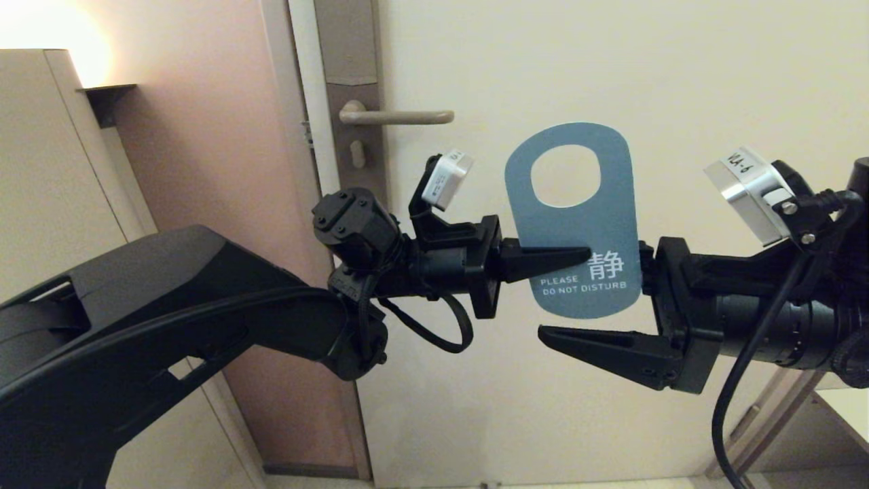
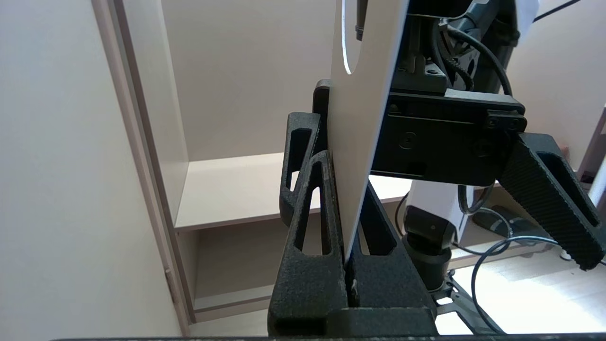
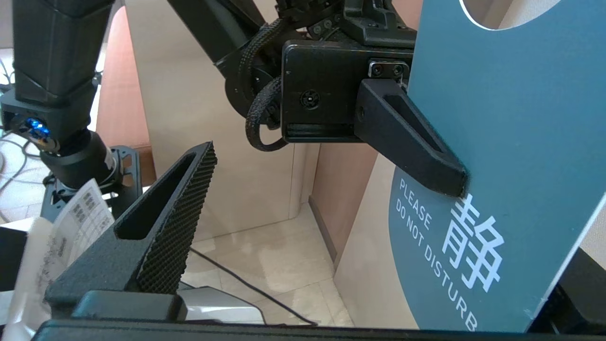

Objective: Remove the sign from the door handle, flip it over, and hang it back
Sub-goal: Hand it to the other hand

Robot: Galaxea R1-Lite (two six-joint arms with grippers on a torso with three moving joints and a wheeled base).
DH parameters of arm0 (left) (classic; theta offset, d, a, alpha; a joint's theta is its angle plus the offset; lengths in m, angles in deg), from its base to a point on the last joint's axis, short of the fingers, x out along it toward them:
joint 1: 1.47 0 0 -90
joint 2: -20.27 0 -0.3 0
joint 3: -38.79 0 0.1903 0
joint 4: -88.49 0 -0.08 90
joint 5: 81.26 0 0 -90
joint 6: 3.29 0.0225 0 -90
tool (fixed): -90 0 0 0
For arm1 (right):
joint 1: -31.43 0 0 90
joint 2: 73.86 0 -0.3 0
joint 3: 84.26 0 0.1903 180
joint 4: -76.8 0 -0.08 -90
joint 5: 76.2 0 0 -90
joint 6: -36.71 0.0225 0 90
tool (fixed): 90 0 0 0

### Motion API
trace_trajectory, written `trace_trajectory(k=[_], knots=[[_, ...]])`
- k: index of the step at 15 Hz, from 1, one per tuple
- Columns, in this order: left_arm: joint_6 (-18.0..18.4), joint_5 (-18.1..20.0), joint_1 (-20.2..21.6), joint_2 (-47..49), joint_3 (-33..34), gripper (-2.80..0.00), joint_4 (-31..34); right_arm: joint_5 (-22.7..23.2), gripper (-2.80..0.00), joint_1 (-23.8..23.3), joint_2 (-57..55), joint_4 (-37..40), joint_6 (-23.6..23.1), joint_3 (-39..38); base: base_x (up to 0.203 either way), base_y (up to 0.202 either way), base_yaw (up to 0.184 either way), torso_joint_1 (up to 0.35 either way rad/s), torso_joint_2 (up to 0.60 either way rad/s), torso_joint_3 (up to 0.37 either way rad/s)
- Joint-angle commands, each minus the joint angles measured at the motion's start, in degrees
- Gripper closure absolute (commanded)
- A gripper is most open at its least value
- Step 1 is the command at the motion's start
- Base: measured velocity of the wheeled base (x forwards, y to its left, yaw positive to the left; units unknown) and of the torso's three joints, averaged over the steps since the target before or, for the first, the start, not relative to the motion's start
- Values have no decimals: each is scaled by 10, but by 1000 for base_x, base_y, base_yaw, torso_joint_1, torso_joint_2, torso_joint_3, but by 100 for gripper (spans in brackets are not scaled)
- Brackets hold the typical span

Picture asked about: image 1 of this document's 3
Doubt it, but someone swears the blue and white door hanger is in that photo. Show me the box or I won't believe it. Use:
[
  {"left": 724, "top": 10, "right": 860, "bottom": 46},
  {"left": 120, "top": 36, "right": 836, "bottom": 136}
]
[{"left": 504, "top": 122, "right": 643, "bottom": 319}]

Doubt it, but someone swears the white room door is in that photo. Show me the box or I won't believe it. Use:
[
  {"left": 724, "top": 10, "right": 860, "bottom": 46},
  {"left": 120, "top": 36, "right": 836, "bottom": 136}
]
[{"left": 291, "top": 0, "right": 869, "bottom": 488}]

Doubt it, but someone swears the bronze door lock plate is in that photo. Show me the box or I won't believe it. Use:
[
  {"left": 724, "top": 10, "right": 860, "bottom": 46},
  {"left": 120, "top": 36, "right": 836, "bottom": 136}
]
[{"left": 314, "top": 0, "right": 389, "bottom": 204}]

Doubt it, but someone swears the beige cabinet panel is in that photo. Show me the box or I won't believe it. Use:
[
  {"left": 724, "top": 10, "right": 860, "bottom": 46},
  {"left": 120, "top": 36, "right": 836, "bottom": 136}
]
[{"left": 0, "top": 49, "right": 265, "bottom": 489}]

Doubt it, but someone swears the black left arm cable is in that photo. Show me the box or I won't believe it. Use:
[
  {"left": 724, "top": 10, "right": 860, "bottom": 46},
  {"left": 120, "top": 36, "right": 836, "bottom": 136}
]
[{"left": 353, "top": 272, "right": 474, "bottom": 354}]

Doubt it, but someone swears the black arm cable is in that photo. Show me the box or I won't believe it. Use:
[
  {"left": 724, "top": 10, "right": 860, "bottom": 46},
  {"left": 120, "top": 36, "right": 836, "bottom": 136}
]
[
  {"left": 353, "top": 272, "right": 474, "bottom": 354},
  {"left": 711, "top": 190, "right": 866, "bottom": 489}
]

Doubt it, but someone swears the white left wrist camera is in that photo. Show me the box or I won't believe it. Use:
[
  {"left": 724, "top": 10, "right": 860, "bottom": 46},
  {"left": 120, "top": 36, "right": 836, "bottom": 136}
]
[{"left": 421, "top": 149, "right": 475, "bottom": 211}]

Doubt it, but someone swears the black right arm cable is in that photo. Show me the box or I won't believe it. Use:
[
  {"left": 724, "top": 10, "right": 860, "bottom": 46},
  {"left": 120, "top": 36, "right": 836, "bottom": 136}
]
[{"left": 711, "top": 190, "right": 866, "bottom": 489}]

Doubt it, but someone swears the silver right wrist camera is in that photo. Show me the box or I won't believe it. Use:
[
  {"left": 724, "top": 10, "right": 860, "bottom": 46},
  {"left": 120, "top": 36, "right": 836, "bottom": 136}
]
[{"left": 704, "top": 146, "right": 795, "bottom": 247}]

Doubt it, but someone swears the beige metal door handle lever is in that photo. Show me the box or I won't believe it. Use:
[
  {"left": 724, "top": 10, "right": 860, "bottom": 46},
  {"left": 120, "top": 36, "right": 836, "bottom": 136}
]
[{"left": 339, "top": 100, "right": 455, "bottom": 126}]

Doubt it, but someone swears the dark wall lamp fixture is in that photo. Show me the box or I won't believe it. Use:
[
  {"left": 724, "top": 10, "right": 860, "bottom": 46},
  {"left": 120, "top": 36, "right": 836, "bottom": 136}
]
[{"left": 78, "top": 84, "right": 138, "bottom": 130}]

